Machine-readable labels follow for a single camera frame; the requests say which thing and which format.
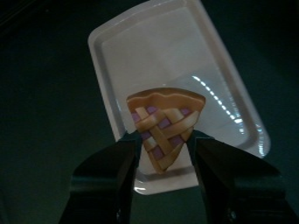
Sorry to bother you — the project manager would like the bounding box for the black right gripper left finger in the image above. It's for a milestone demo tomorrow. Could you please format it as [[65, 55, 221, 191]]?
[[57, 129, 144, 224]]

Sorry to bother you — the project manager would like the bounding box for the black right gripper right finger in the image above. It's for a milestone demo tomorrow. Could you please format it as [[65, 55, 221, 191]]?
[[185, 129, 299, 224]]

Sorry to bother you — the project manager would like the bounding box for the toy lattice pie slice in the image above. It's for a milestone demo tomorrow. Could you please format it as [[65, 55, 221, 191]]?
[[125, 87, 207, 175]]

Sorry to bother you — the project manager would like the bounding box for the pink rectangular plastic plate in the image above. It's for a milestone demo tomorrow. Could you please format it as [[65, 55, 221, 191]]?
[[87, 0, 272, 196]]

